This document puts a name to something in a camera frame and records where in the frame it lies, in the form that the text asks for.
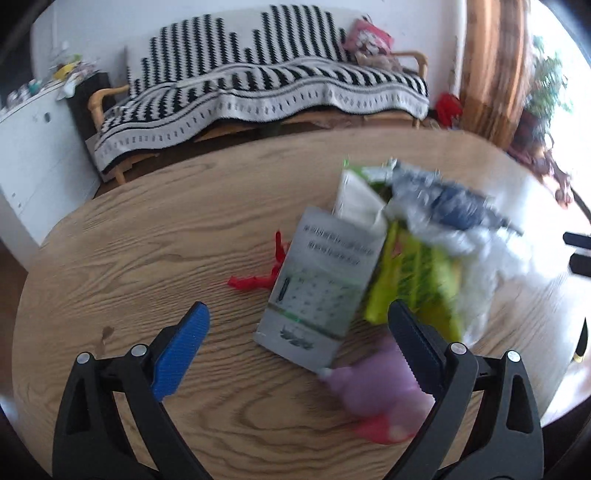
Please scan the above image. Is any green snack wrapper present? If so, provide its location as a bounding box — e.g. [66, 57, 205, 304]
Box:
[334, 162, 463, 342]

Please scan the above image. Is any green potted plant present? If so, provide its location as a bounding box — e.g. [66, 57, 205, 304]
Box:
[508, 36, 570, 175]

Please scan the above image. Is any black trash bin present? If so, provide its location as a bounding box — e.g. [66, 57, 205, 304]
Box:
[572, 320, 589, 363]

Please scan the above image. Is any pink plush doll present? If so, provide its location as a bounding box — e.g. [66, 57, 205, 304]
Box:
[344, 19, 403, 72]

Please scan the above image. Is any red plastic strip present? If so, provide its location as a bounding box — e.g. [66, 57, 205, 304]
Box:
[226, 230, 290, 292]

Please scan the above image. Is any white tissue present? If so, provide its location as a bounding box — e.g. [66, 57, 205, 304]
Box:
[414, 221, 537, 342]

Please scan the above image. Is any pink plastic wrapper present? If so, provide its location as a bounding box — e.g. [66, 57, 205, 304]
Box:
[318, 336, 435, 445]

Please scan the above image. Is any red bag on floor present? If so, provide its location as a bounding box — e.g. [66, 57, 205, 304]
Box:
[435, 93, 463, 128]

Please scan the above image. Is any white cabinet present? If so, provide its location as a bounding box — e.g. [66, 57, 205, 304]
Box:
[0, 83, 100, 269]

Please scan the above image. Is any blue white wrapper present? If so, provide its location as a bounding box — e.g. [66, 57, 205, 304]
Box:
[386, 160, 523, 236]

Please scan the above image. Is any grey white paper box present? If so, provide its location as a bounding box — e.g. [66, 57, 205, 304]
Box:
[253, 207, 386, 372]

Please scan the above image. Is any black white striped sofa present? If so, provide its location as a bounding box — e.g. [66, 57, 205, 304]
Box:
[93, 5, 430, 174]

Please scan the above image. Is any brown orange curtain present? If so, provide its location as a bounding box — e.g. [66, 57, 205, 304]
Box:
[460, 0, 533, 150]

